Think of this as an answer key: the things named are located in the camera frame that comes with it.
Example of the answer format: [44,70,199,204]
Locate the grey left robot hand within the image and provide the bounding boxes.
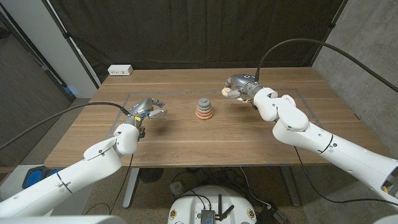
[123,97,169,127]

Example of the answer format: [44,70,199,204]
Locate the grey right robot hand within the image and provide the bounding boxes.
[223,73,264,100]

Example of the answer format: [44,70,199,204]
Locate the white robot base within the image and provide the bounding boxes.
[167,185,258,224]

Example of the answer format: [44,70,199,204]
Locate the white power strip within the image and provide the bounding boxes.
[107,64,134,77]

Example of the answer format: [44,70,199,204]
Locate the black round floor fan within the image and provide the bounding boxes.
[139,167,164,184]

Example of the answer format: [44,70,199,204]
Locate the black backdrop curtain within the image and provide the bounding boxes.
[48,0,348,84]

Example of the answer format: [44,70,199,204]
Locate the white table leg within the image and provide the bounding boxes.
[123,167,141,208]

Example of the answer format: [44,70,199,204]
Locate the grey round floor object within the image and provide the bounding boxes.
[170,181,185,196]

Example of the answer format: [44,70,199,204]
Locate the black backdrop stand pole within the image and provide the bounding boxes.
[309,0,349,68]
[42,0,102,90]

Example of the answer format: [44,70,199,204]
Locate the grey table leg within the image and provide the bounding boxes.
[280,166,301,208]

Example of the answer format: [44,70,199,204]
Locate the black router with antennas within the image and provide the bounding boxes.
[200,194,236,224]

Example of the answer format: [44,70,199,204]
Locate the white foot pedal blue pads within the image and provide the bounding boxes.
[0,164,96,216]

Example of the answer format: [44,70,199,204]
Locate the black power adapter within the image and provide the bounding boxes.
[256,205,289,224]

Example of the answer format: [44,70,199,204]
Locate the white robot torso edge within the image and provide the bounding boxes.
[0,215,127,224]

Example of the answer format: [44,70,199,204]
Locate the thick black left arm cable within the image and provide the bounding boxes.
[0,101,131,151]

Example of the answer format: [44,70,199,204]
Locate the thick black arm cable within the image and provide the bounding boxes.
[254,38,398,93]
[0,101,131,151]

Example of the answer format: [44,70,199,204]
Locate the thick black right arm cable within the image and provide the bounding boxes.
[254,38,398,93]

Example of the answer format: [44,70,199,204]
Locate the black floor cable tangle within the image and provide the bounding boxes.
[170,167,272,208]

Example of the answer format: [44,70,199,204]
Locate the thin right arm wire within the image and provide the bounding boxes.
[294,146,398,208]

